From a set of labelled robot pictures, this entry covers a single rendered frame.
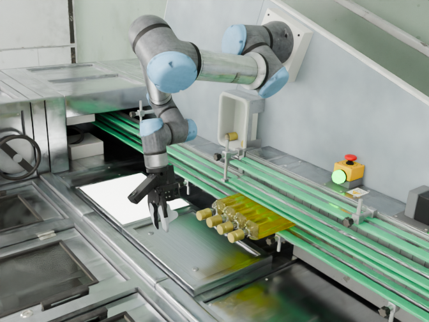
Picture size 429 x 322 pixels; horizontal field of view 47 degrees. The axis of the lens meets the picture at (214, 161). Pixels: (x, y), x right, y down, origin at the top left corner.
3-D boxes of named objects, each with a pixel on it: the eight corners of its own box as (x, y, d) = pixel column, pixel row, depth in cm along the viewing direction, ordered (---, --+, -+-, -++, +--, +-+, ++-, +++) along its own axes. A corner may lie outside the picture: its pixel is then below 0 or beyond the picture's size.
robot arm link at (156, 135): (169, 117, 157) (145, 121, 152) (173, 151, 159) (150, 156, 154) (156, 117, 163) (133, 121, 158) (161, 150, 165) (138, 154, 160)
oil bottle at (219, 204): (253, 200, 191) (209, 214, 178) (254, 187, 189) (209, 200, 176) (263, 206, 187) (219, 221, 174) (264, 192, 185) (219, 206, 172)
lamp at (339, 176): (334, 179, 163) (329, 181, 162) (336, 167, 162) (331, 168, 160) (346, 184, 160) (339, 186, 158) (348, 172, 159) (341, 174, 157)
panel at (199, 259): (142, 176, 238) (75, 192, 219) (142, 170, 237) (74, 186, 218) (272, 262, 173) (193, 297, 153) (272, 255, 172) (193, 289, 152)
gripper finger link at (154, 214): (170, 225, 167) (169, 200, 164) (154, 230, 164) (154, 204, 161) (165, 222, 170) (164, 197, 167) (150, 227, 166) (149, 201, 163)
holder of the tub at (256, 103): (233, 151, 216) (219, 154, 211) (237, 89, 206) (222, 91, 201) (259, 163, 203) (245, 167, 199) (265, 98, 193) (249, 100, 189)
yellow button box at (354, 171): (345, 177, 169) (331, 181, 165) (348, 156, 166) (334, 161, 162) (362, 184, 164) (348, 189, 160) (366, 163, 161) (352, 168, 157)
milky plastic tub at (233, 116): (232, 139, 214) (216, 143, 209) (235, 88, 206) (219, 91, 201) (260, 151, 201) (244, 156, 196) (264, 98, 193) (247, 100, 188)
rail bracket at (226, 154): (236, 176, 195) (211, 182, 188) (239, 135, 189) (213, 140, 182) (241, 178, 193) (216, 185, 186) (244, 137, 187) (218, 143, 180)
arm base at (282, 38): (270, 14, 175) (250, 13, 169) (299, 31, 167) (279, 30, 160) (256, 53, 183) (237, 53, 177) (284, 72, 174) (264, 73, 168)
